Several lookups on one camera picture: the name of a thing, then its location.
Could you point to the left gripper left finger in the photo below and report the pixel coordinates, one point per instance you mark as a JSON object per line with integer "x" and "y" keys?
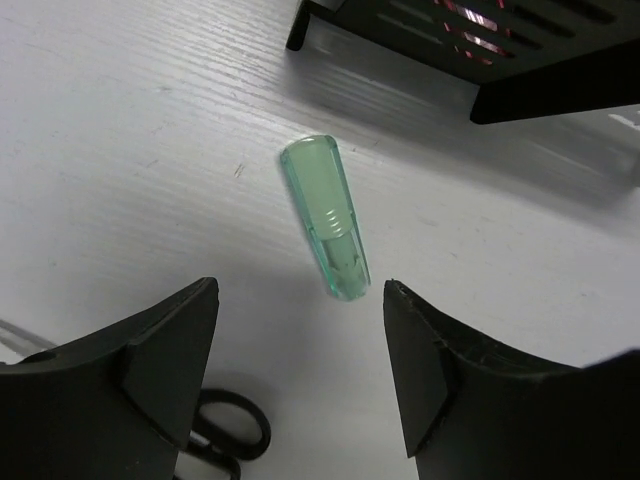
{"x": 115, "y": 404}

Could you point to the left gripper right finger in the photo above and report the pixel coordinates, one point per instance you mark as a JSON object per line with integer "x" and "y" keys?
{"x": 472, "y": 407}

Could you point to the green correction tape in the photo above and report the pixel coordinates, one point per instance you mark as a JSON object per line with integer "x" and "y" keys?
{"x": 315, "y": 176}

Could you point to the pink correction tape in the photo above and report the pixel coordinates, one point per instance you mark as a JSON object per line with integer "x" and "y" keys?
{"x": 483, "y": 37}

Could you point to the black handled scissors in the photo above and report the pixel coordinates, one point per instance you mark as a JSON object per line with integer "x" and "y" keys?
{"x": 228, "y": 429}

